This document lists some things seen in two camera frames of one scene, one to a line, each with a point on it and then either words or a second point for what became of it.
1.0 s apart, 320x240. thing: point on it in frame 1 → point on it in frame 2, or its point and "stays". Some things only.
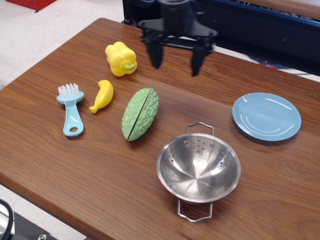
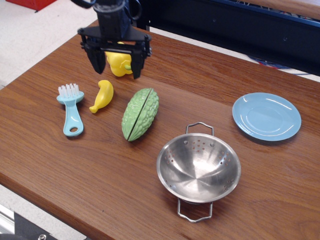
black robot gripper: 177,26 → 114,32
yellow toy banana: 104,95 stays
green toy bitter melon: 139,113 stays
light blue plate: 266,116 stays
